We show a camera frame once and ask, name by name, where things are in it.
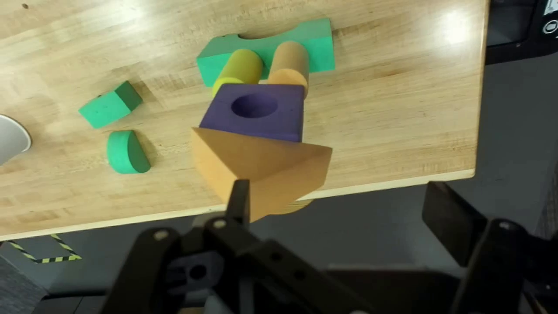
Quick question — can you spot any white bowl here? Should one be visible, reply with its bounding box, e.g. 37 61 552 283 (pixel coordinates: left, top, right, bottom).
0 114 32 166

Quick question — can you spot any green foam cube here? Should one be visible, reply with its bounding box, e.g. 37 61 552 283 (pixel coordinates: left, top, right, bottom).
78 81 143 130

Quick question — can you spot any green foam arch block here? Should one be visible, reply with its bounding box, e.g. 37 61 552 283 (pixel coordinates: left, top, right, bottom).
196 18 335 88

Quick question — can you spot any yellow foam cylinder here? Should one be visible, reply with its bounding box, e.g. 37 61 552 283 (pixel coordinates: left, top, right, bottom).
212 49 264 97

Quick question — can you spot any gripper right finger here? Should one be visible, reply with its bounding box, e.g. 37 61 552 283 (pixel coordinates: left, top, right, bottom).
422 181 558 314

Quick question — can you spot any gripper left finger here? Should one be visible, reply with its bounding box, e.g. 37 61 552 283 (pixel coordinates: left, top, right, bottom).
101 179 375 314

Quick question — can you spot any orange foam cylinder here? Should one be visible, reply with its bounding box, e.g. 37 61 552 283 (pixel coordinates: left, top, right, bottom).
267 41 310 97

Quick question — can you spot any yellow black floor tape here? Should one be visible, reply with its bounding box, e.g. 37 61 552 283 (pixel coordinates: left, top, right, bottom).
7 234 82 264

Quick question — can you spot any orange triangular foam block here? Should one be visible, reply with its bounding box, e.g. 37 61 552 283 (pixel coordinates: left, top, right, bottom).
191 128 333 223

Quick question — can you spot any purple foam cube with hole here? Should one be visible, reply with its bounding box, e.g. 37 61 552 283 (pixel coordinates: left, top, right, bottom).
200 84 306 143

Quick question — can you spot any black appliance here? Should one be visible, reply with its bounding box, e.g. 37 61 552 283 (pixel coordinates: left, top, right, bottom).
485 0 558 66

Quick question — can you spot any green foam half cylinder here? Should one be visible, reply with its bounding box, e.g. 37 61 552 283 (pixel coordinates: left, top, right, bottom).
107 130 152 175

